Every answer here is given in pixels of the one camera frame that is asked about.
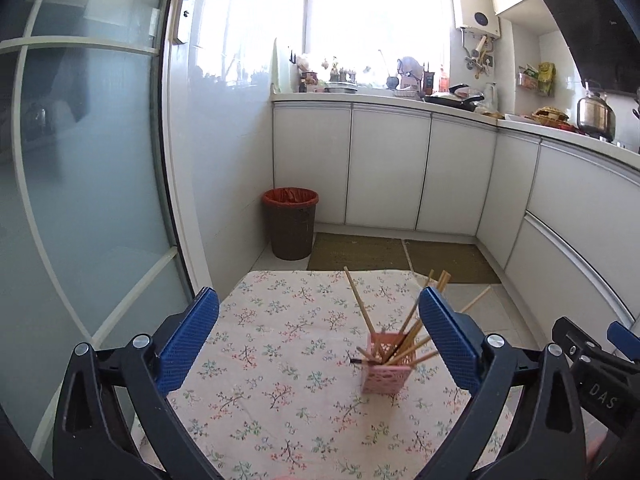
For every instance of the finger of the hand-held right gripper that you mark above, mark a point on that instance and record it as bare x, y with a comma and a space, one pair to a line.
624, 341
572, 337

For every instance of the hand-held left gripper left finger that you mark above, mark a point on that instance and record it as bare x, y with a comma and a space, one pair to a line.
187, 340

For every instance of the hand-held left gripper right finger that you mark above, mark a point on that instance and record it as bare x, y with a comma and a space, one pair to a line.
450, 340

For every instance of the pink perforated utensil holder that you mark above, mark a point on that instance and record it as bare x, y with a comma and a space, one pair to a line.
387, 377

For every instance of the bundle of wooden chopsticks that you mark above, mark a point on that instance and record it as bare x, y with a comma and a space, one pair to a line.
358, 301

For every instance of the olive floor mat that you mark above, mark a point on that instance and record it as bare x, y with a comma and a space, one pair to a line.
450, 260
357, 252

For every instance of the floral tablecloth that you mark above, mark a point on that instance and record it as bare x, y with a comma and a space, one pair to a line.
290, 340

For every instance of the brown trash bin red bag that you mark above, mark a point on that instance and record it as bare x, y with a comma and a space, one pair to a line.
290, 230

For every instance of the white kitchen base cabinets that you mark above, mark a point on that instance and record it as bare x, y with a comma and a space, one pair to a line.
385, 170

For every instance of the frosted glass sliding door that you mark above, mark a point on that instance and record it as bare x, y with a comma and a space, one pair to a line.
90, 185

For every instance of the basket of food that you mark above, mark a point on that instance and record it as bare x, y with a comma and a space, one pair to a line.
550, 116

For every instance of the stainless steel kettle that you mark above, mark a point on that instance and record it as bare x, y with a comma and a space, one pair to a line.
595, 115

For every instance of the black frying pan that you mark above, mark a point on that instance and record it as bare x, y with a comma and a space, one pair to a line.
455, 101

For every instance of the white thermos jug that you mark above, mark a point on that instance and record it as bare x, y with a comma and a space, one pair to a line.
490, 97

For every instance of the white kitchen countertop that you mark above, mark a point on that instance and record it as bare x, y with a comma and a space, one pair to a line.
380, 100

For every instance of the red bottle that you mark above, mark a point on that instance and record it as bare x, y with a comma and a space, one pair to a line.
444, 81

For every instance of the steel basin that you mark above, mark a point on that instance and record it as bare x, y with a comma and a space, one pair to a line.
341, 89

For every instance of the black range hood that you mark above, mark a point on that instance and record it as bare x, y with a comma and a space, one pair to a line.
590, 25

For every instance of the kitchen window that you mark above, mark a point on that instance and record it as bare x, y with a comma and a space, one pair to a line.
375, 20

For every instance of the wall rack with packets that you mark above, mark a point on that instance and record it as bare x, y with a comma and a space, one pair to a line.
540, 80

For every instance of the white wall water heater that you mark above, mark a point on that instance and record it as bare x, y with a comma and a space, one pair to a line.
472, 5

